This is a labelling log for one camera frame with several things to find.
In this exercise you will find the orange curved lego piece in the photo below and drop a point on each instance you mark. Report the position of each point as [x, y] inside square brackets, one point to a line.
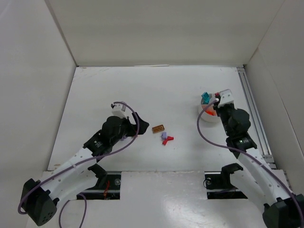
[211, 112]

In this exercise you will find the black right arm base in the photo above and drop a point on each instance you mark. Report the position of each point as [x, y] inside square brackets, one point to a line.
[218, 185]

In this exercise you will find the white round divided container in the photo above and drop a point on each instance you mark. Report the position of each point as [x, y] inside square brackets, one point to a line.
[205, 116]

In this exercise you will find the large teal lego brick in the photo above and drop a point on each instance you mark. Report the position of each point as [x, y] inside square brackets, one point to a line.
[205, 98]

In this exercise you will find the tan lego plate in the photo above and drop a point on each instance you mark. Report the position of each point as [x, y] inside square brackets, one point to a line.
[158, 129]

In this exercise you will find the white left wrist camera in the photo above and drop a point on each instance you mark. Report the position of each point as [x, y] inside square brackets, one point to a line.
[118, 109]

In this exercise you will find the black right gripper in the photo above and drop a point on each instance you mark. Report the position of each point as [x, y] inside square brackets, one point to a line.
[220, 110]

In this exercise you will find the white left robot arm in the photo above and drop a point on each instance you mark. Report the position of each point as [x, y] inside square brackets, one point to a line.
[40, 199]

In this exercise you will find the lavender lego brick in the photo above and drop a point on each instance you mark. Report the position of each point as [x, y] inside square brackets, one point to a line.
[164, 136]

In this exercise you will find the aluminium rail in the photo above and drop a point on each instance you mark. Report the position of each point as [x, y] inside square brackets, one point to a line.
[261, 140]

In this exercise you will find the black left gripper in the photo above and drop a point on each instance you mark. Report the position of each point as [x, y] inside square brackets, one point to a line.
[132, 125]

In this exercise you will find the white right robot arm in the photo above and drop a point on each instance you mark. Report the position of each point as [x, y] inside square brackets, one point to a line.
[280, 207]

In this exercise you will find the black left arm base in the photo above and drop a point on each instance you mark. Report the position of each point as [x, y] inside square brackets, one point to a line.
[107, 185]

